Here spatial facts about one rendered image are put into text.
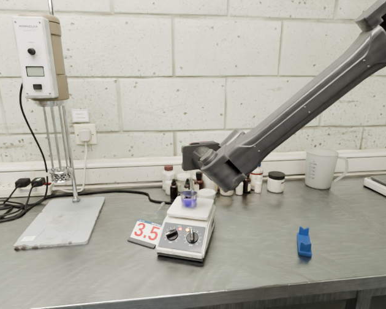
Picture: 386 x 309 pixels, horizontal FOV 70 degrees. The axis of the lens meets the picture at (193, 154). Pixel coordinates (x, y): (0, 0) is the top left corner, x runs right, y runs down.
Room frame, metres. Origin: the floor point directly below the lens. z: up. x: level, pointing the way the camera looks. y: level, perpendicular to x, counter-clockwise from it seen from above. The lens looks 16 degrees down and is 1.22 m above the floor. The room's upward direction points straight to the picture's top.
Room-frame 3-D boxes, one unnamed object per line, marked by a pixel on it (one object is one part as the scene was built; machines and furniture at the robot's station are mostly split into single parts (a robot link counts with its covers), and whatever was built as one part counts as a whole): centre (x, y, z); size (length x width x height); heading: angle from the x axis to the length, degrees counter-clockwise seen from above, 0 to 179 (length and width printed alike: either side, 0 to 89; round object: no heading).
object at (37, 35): (0.81, 0.42, 1.25); 0.15 x 0.11 x 0.24; 7
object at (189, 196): (0.74, 0.01, 0.87); 0.06 x 0.05 x 0.08; 131
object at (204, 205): (0.75, 0.00, 0.83); 0.12 x 0.12 x 0.01; 76
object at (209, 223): (0.72, 0.01, 0.79); 0.22 x 0.13 x 0.08; 166
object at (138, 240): (0.71, 0.14, 0.77); 0.09 x 0.06 x 0.04; 65
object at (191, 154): (0.66, -0.03, 1.01); 0.10 x 0.07 x 0.07; 109
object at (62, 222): (0.82, 0.42, 0.76); 0.30 x 0.20 x 0.01; 7
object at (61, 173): (0.83, 0.42, 1.02); 0.07 x 0.07 x 0.25
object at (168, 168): (1.08, 0.10, 0.80); 0.06 x 0.06 x 0.10
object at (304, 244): (0.68, -0.31, 0.77); 0.10 x 0.03 x 0.04; 162
